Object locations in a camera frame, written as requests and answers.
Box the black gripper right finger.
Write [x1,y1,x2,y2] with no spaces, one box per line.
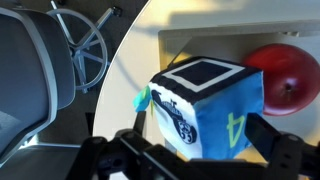
[245,113,320,180]

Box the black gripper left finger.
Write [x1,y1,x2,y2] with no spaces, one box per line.
[65,110,188,180]

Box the blue fabric number cube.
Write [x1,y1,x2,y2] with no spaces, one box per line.
[133,57,264,160]

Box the wooden tray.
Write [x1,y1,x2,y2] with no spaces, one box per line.
[159,20,320,145]

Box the red apple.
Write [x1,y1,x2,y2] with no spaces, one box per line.
[243,44,320,116]

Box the grey office chair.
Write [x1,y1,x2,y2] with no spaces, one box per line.
[0,0,121,180]

